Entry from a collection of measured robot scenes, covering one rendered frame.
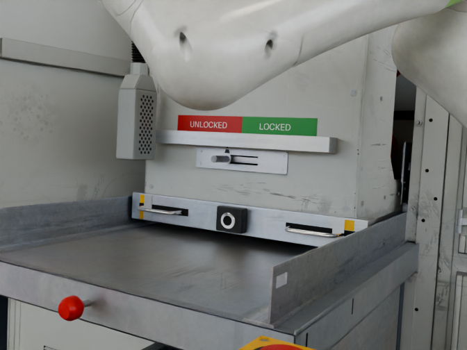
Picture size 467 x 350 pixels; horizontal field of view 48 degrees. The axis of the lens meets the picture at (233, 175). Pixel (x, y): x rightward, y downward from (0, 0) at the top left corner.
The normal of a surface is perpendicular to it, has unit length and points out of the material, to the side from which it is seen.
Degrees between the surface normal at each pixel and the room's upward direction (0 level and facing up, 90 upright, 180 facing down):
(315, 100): 90
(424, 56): 99
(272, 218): 90
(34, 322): 90
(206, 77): 118
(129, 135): 90
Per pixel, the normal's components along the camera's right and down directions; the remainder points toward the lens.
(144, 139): 0.86, 0.07
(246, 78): 0.68, 0.55
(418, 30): -0.82, 0.36
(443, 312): -0.51, 0.03
